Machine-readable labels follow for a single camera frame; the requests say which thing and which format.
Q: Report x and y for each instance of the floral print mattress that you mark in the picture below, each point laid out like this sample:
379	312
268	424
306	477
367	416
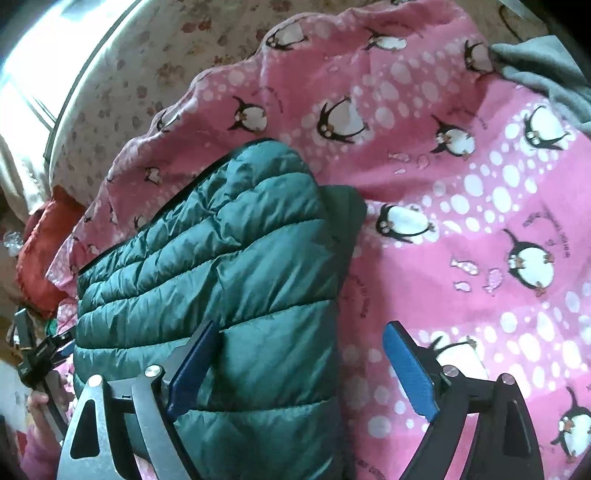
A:
138	92

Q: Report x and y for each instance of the person's left forearm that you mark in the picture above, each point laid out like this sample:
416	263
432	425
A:
39	454

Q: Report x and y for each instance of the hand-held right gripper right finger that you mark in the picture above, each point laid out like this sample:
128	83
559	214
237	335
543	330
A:
408	369

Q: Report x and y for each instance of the grey cloth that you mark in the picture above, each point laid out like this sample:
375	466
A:
549	69

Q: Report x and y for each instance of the red orange cloth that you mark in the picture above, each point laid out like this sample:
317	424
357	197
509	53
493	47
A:
44	258

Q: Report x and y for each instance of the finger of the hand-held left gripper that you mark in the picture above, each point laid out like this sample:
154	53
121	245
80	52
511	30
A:
60	348

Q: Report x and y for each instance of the green puffer jacket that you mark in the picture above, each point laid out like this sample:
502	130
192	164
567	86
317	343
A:
231	277

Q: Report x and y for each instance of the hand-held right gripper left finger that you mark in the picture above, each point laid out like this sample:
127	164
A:
194	364

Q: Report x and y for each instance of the pink penguin print blanket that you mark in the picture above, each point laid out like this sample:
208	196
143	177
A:
461	184

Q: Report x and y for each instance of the beige curtain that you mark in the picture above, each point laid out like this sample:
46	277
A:
18	175

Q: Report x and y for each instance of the person's left hand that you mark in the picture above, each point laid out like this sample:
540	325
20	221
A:
38	404

